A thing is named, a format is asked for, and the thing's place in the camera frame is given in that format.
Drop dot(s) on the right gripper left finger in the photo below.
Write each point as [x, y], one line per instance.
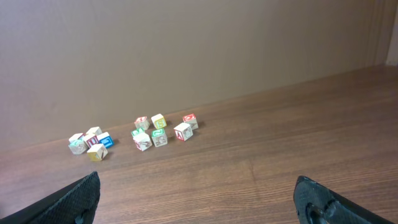
[75, 203]

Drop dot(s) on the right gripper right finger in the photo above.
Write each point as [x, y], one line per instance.
[316, 204]

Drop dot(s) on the yellow sided picture block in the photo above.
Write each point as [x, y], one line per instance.
[97, 152]

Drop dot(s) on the green A letter block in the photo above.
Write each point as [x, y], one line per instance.
[78, 147]

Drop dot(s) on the red sided wooden block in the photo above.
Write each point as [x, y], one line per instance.
[90, 139]

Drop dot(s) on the blue sided wooden block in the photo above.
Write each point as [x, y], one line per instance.
[105, 139]

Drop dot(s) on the wooden block yellow sided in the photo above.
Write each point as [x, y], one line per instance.
[94, 130]

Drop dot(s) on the red sided picture block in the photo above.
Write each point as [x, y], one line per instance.
[142, 141]

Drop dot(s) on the green J letter block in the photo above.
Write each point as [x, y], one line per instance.
[137, 131]

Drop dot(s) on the red A letter block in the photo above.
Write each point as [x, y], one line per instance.
[142, 122]

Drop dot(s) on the green Z block right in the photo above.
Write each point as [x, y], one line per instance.
[159, 137]

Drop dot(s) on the yellow S wooden block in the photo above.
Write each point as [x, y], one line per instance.
[158, 121]

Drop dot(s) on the red A sided block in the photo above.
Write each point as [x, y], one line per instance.
[183, 131]

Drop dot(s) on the red O letter block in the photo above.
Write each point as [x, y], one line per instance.
[191, 119]

